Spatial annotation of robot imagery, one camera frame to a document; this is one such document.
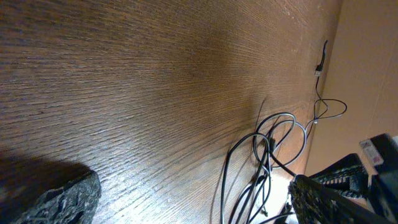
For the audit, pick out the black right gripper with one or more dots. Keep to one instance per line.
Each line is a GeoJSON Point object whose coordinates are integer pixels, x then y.
{"type": "Point", "coordinates": [349, 177]}

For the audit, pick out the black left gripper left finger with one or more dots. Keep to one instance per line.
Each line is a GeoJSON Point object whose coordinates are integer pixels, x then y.
{"type": "Point", "coordinates": [73, 203]}

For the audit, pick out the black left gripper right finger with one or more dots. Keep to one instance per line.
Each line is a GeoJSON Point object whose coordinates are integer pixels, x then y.
{"type": "Point", "coordinates": [314, 203]}

